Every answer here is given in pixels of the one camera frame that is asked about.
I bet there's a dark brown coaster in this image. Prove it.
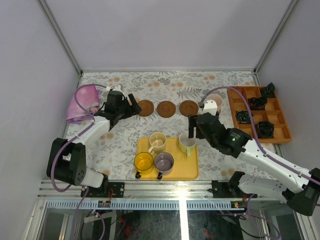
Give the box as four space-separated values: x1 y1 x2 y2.
156 101 176 118
179 100 199 117
138 100 155 117

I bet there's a dark brown coaster bottom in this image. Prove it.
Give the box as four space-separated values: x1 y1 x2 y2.
179 100 199 117

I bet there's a white mug green handle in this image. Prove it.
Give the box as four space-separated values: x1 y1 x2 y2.
178 131 197 158

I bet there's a pink mug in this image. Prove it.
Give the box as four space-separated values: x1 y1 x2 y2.
206 94 223 114

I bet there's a cream mug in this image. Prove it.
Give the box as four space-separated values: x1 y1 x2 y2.
148 132 167 155

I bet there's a purple mug black handle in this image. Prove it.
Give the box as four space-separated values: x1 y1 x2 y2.
154 152 175 180

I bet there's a yellow mug black handle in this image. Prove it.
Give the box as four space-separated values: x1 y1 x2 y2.
134 152 154 179

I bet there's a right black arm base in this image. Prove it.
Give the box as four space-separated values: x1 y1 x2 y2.
211 180 245 199

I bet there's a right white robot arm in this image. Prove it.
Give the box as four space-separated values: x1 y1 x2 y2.
188 112 320 217

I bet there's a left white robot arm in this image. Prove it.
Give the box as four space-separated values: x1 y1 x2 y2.
46 89 142 198

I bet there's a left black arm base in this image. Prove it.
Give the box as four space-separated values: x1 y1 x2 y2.
86 174 125 199

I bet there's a black folded item left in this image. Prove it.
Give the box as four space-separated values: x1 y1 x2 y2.
235 110 251 124

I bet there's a black folded item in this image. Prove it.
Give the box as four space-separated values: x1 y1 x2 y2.
235 110 251 124
247 96 268 111
255 121 275 139

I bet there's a pink star cloth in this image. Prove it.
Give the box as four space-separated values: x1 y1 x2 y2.
66 85 100 124

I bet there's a black folded item lower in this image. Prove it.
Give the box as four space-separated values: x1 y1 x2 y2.
255 121 275 139

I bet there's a black folded item middle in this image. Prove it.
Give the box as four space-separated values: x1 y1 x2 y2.
247 96 268 111

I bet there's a yellow plastic tray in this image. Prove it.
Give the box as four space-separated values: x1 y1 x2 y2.
136 137 199 181

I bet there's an orange compartment organizer box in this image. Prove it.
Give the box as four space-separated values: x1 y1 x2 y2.
227 86 292 144

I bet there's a black folded item corner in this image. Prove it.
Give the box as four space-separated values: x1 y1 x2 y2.
260 82 276 98

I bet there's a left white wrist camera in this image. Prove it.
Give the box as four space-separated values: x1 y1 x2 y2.
111 84 124 95

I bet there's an aluminium front rail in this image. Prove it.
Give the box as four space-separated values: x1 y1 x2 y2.
37 179 307 210

